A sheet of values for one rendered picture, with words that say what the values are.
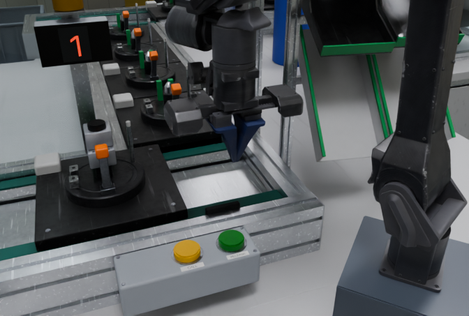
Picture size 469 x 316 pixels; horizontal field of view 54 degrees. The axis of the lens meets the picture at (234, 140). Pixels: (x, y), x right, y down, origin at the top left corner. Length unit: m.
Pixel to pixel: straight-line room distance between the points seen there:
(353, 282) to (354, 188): 0.53
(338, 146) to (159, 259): 0.40
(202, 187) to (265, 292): 0.26
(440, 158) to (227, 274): 0.36
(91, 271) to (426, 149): 0.50
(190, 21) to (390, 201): 0.33
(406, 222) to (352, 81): 0.51
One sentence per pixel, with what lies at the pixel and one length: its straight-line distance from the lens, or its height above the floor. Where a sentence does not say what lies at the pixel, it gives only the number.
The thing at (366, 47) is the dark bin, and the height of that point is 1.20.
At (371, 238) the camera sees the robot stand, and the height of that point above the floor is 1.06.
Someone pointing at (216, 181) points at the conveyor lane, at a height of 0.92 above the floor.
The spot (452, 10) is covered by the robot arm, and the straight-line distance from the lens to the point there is 0.45.
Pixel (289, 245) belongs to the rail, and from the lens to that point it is 0.83.
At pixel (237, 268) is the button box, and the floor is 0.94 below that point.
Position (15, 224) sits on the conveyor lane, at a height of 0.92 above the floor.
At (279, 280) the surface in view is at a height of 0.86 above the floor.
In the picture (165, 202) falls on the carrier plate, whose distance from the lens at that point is 0.80.
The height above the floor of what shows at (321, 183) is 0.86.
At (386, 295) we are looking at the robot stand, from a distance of 0.54.
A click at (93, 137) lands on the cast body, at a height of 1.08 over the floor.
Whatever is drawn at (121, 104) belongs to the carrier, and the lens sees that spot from 1.16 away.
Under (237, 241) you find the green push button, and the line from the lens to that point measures 0.71.
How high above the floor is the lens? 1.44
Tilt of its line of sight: 28 degrees down
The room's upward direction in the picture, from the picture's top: straight up
